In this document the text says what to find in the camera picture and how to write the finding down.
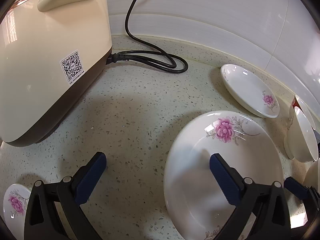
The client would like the black power cable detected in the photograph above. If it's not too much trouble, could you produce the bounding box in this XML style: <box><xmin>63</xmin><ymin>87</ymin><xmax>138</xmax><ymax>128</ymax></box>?
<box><xmin>106</xmin><ymin>0</ymin><xmax>189</xmax><ymax>74</ymax></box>

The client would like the small floral white plate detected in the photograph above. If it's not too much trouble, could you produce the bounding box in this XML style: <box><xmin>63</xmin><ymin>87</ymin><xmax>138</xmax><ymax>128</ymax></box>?
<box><xmin>220</xmin><ymin>64</ymin><xmax>280</xmax><ymax>118</ymax></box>
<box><xmin>3</xmin><ymin>184</ymin><xmax>33</xmax><ymax>240</ymax></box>

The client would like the cream electric rice cooker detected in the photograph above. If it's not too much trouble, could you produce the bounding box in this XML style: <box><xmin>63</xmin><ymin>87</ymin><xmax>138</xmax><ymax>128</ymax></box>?
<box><xmin>0</xmin><ymin>0</ymin><xmax>113</xmax><ymax>147</ymax></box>

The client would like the large floral white plate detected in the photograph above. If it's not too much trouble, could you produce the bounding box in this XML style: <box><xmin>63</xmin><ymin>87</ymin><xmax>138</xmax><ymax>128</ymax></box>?
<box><xmin>164</xmin><ymin>110</ymin><xmax>285</xmax><ymax>240</ymax></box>

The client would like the white bowl with red band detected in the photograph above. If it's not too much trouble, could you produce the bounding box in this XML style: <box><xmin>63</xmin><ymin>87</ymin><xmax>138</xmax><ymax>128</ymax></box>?
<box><xmin>291</xmin><ymin>94</ymin><xmax>316</xmax><ymax>130</ymax></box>

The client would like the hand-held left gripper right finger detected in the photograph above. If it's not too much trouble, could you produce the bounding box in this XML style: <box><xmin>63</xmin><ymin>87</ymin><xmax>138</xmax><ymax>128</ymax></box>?
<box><xmin>209</xmin><ymin>153</ymin><xmax>292</xmax><ymax>240</ymax></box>

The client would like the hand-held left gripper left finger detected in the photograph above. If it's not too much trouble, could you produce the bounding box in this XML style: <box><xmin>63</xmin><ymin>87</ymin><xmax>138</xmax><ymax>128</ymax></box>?
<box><xmin>24</xmin><ymin>152</ymin><xmax>107</xmax><ymax>240</ymax></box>

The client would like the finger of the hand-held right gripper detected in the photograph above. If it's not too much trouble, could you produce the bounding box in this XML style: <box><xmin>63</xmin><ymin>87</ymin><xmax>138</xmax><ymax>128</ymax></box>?
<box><xmin>284</xmin><ymin>177</ymin><xmax>312</xmax><ymax>200</ymax></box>

